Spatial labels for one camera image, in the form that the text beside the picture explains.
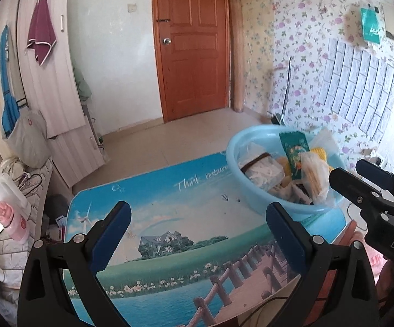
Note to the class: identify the pink cup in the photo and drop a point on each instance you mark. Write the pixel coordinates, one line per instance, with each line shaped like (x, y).
(14, 226)

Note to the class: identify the grey printed packet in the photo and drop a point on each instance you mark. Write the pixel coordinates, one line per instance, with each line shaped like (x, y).
(302, 194)

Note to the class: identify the grey cloth bag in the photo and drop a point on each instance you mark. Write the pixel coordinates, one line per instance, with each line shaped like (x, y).
(30, 143)

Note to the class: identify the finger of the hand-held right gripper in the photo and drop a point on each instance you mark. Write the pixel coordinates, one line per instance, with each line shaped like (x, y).
(345, 180)
(374, 172)

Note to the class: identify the maroon towel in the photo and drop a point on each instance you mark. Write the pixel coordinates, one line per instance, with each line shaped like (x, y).
(42, 27)

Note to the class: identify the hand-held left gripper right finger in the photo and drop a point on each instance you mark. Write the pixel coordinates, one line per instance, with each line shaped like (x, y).
(285, 238)

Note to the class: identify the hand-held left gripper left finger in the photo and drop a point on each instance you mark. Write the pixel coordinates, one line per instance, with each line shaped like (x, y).
(110, 236)

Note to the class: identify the yellow mesh plush hat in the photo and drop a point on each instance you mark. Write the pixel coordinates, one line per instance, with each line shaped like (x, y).
(319, 153)

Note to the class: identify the beige rolled mat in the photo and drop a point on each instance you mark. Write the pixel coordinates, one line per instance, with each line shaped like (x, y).
(236, 54)

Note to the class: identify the pink blanket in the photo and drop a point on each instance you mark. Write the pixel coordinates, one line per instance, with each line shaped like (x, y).
(375, 262)

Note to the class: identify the white brick foam wall panel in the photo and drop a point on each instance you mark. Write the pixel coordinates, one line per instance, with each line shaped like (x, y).
(360, 88)

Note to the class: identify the light wooden wardrobe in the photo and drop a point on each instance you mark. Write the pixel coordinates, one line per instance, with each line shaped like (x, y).
(60, 75)

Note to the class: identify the teal paper bag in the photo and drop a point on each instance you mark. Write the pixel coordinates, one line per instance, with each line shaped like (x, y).
(372, 25)

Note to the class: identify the white brick-pattern side cabinet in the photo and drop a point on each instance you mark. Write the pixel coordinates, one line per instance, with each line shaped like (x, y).
(37, 211)

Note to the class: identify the clear bag with brown band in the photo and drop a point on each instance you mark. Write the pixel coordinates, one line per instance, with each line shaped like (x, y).
(261, 173)

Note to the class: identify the light blue plastic basin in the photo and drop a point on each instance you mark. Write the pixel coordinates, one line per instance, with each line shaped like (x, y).
(251, 199)

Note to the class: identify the dark green packet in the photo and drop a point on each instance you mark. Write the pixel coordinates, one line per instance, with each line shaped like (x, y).
(294, 156)

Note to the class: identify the metal rod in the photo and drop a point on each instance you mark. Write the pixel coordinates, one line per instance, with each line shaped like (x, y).
(288, 85)

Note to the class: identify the clear bag of tan sticks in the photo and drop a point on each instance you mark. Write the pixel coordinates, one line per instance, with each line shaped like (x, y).
(314, 177)

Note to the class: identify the brown wooden door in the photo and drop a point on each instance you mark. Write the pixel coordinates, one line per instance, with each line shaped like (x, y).
(193, 47)

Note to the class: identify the blue apron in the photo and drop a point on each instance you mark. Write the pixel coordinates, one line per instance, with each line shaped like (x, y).
(9, 105)

